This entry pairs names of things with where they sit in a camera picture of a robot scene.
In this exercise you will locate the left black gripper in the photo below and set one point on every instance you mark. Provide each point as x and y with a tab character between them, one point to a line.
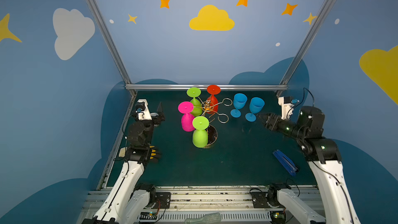
155	118

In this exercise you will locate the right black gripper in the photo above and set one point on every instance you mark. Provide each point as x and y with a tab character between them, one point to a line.
273	122

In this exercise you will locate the blue wine glass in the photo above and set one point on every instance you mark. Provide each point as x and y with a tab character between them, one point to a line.
239	102
256	105

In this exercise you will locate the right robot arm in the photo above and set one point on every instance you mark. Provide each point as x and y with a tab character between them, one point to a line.
325	161

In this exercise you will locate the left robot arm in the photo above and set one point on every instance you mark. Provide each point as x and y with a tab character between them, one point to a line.
128	198

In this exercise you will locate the pink wine glass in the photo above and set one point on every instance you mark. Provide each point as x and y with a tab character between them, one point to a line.
187	118

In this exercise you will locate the back green wine glass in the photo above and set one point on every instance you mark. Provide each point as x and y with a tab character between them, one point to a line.
195	92

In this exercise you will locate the green wine glass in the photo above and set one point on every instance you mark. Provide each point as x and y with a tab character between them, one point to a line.
195	92
200	135

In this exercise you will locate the front green wine glass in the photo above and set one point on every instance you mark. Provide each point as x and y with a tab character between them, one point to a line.
200	135

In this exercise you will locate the red wine glass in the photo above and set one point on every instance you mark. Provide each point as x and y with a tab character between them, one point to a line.
213	90

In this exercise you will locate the yellow black work glove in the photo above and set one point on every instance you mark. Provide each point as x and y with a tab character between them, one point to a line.
141	154

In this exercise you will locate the blue stapler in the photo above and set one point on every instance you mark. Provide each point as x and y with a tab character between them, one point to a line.
286	162

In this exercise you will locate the right circuit board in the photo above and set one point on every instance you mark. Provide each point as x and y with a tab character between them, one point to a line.
277	218

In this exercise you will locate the circuit board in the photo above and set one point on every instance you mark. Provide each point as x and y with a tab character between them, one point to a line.
148	217
277	218

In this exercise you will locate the left circuit board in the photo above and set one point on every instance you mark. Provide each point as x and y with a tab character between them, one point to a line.
148	217

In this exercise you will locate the clear plastic bottle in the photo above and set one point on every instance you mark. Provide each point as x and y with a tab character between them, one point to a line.
213	218

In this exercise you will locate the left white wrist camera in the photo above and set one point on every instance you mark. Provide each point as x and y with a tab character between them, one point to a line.
142	111

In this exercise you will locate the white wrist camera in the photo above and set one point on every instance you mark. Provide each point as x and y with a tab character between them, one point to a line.
142	111
287	104

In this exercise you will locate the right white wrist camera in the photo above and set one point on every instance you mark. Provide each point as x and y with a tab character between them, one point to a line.
287	104

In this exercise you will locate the back frame bar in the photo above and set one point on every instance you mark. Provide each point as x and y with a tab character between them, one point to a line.
178	87

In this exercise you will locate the gold wire glass rack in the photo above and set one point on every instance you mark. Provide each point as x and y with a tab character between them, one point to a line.
209	107

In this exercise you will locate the left frame post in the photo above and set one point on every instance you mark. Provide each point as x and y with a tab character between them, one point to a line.
93	6

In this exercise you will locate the frame post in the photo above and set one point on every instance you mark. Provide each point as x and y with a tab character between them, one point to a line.
93	6
310	36

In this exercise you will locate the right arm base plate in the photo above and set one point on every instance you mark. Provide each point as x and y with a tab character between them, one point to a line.
265	200

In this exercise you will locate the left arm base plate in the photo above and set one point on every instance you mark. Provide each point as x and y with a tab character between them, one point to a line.
161	199

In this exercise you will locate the right frame post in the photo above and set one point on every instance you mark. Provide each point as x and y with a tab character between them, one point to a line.
310	36

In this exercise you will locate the aluminium rail base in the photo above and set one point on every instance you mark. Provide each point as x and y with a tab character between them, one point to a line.
234	203

